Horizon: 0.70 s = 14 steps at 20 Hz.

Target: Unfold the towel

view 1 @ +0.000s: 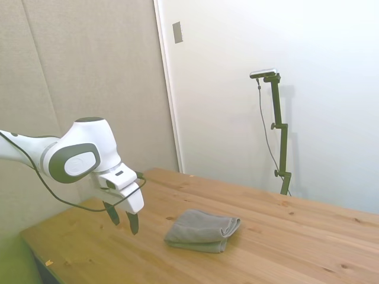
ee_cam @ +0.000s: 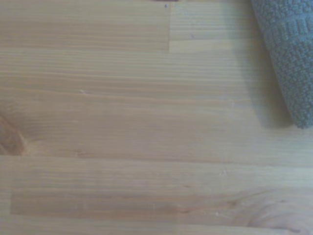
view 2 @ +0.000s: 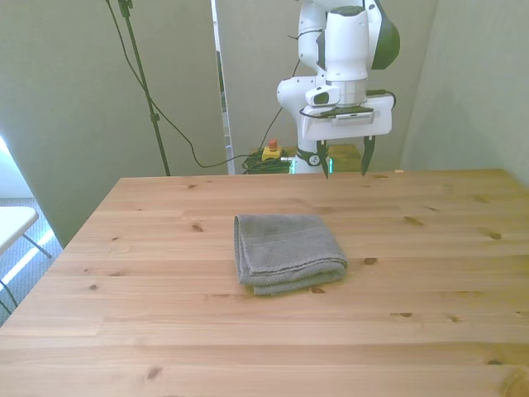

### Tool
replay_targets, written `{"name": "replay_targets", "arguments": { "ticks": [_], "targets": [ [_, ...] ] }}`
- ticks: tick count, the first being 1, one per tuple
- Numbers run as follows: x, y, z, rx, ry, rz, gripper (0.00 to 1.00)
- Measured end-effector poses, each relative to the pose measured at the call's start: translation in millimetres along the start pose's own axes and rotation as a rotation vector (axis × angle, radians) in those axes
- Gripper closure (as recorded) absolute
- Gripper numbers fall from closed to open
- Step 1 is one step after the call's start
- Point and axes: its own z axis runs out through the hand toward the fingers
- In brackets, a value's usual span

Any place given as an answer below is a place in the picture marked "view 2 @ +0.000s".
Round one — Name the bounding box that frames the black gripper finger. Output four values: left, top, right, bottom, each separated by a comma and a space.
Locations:
360, 136, 377, 177
317, 140, 332, 180

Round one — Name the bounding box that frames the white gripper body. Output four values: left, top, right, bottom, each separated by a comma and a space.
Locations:
300, 94, 393, 142

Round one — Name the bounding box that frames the grey folded towel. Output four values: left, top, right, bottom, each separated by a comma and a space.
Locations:
232, 213, 349, 297

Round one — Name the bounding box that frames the yellow emergency stop button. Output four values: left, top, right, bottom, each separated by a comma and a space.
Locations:
262, 139, 284, 164

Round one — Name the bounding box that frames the white partition edge strip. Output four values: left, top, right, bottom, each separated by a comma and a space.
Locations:
210, 0, 237, 176

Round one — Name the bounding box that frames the black tripod stand pole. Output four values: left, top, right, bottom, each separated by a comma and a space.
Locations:
117, 0, 172, 177

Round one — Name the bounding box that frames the white folding table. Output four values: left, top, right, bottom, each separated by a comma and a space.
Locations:
0, 205, 54, 316

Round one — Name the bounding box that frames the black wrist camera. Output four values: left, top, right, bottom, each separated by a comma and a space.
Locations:
329, 107, 382, 124

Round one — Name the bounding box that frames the coiled green black cable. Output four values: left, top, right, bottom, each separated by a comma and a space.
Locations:
241, 154, 295, 175

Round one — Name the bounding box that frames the long black cable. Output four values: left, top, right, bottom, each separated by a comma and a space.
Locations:
104, 0, 249, 169

